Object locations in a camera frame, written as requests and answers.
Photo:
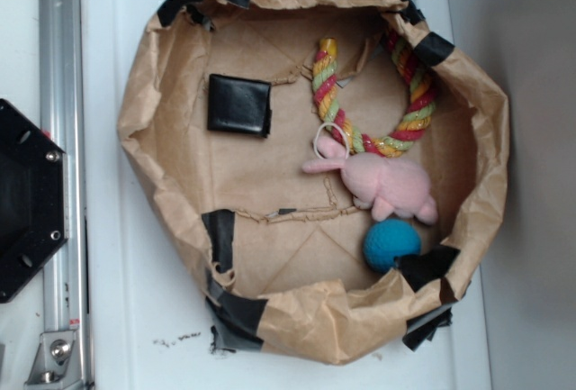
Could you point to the multicolour rope ring toy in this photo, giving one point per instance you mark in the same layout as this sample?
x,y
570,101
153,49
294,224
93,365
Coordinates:
x,y
413,124

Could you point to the brown paper bag container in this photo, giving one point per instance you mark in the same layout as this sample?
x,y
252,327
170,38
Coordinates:
x,y
276,251

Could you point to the blue rubber ball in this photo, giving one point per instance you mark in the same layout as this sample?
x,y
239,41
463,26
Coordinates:
x,y
388,240

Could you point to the metal corner bracket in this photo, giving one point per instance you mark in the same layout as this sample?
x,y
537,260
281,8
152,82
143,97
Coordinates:
x,y
57,362

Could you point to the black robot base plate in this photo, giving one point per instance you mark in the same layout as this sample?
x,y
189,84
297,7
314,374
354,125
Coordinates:
x,y
33,225

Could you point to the aluminium extrusion rail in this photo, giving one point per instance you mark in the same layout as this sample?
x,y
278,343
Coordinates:
x,y
65,276

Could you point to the pink plush bunny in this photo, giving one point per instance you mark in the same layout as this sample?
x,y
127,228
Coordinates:
x,y
381,185

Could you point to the black square box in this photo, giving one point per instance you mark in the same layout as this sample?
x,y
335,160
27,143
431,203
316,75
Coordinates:
x,y
239,105

